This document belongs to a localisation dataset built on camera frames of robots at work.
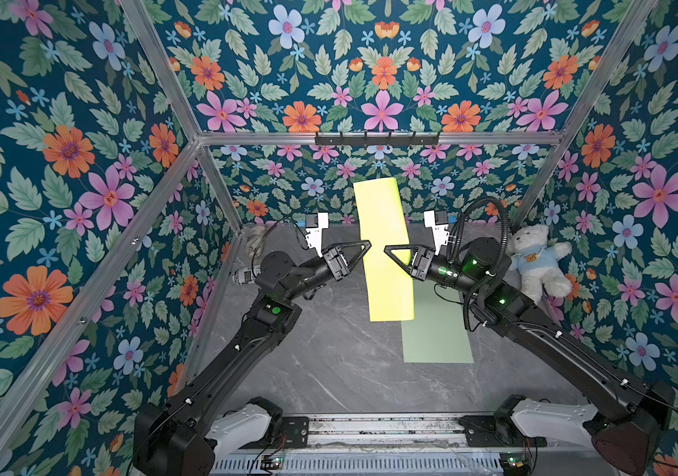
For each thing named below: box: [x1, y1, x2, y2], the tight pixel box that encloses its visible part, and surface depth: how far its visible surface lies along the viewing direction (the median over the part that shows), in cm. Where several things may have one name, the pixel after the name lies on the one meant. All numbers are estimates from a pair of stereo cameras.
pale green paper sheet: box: [401, 278, 475, 363], surface depth 88 cm
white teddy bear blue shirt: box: [506, 224, 572, 305], surface depth 100 cm
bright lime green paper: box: [352, 177, 415, 323], surface depth 61 cm
